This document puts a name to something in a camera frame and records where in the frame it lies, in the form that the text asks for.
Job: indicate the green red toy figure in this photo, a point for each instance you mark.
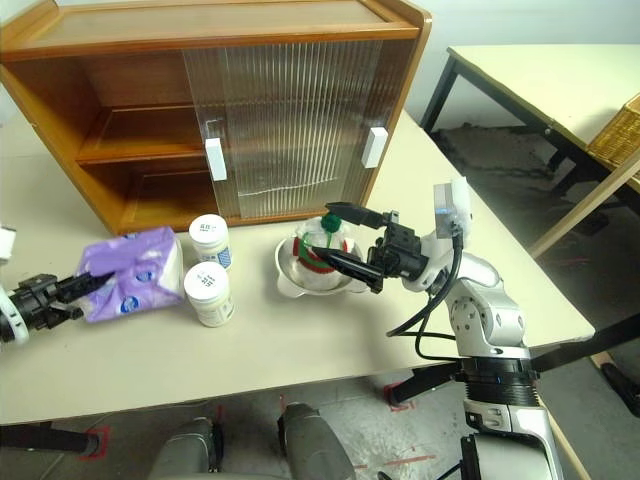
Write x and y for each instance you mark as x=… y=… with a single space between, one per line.
x=312 y=235

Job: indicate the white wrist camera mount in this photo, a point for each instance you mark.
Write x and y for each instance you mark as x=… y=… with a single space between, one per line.
x=452 y=210
x=5 y=245

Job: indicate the wooden cabinet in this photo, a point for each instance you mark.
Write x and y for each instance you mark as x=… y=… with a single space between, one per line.
x=200 y=30

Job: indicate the black table leg frame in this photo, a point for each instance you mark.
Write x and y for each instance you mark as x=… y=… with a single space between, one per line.
x=575 y=347
x=45 y=439

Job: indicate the black chair base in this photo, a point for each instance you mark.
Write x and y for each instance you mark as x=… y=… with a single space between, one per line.
x=622 y=390

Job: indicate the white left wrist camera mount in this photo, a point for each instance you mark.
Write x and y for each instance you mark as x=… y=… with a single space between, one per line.
x=5 y=245

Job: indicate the purple tissue pack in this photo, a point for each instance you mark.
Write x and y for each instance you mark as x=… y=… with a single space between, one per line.
x=135 y=270

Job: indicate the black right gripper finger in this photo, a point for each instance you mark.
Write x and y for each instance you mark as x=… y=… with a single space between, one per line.
x=357 y=270
x=357 y=214

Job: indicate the white bowl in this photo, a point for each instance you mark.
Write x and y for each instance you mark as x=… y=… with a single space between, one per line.
x=287 y=265

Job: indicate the beige side table black legs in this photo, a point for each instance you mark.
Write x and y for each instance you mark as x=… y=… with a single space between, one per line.
x=525 y=80

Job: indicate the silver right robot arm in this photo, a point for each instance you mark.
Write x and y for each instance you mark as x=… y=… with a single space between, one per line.
x=480 y=310

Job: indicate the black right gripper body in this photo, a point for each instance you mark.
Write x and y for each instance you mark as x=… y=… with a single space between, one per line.
x=402 y=252

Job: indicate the yellow wicker basket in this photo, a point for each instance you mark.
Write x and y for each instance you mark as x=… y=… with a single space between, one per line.
x=620 y=130

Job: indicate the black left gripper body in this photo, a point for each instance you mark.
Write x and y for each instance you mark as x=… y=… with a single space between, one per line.
x=37 y=302

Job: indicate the white bottle with label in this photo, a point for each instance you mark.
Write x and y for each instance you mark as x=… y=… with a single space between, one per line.
x=212 y=242
x=210 y=300

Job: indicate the long wooden stick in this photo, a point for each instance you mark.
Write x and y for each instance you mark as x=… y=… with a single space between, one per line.
x=570 y=452
x=580 y=215

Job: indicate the ribbed clear sliding door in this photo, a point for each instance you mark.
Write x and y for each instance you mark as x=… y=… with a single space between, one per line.
x=350 y=90
x=202 y=100

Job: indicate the grey rounded leg cover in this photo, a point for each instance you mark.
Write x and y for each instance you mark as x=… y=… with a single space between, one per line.
x=185 y=450
x=315 y=445

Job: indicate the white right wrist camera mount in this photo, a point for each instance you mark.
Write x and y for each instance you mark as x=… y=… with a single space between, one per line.
x=452 y=210

